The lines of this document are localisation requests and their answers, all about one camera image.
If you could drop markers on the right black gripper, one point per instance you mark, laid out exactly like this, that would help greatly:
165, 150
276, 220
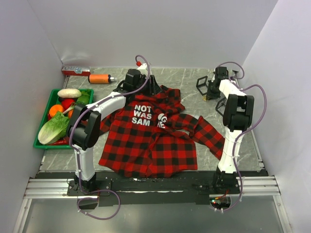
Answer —
212, 96

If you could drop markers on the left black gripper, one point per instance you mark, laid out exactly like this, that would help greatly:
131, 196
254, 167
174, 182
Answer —
153, 88

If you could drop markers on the red black plaid shirt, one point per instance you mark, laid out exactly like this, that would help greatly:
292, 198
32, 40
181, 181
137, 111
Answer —
139, 145

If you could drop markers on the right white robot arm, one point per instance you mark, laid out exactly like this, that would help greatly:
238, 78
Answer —
237, 119

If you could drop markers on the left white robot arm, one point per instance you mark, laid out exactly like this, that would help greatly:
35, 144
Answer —
84, 126

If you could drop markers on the black case with gold brooch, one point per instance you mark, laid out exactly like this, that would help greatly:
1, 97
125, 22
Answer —
202, 85

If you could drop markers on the black case with orange brooch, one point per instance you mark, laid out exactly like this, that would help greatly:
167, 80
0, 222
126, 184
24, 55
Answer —
220, 106

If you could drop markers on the orange cylindrical bottle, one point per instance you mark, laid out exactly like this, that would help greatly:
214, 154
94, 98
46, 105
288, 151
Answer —
101, 79

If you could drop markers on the toy green pepper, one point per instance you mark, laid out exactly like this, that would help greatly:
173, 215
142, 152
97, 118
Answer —
83, 99

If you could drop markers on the toy orange pumpkin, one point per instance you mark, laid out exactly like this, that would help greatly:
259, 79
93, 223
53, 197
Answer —
70, 113

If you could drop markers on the toy white radish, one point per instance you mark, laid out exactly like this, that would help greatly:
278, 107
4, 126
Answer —
69, 93

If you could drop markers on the toy red tomato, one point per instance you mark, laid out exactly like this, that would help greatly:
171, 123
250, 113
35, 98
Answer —
66, 103

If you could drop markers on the red rectangular box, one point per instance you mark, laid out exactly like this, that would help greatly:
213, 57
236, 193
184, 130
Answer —
76, 71

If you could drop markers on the toy orange fruit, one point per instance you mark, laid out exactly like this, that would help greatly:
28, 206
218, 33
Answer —
55, 109

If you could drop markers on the toy red chili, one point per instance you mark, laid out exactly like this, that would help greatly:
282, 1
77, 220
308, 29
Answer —
60, 142

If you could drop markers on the toy napa cabbage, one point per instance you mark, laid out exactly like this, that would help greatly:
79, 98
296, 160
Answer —
54, 129

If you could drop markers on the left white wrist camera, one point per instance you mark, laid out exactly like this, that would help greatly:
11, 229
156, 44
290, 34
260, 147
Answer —
141, 66

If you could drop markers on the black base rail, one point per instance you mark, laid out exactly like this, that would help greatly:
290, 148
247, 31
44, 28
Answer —
109, 188

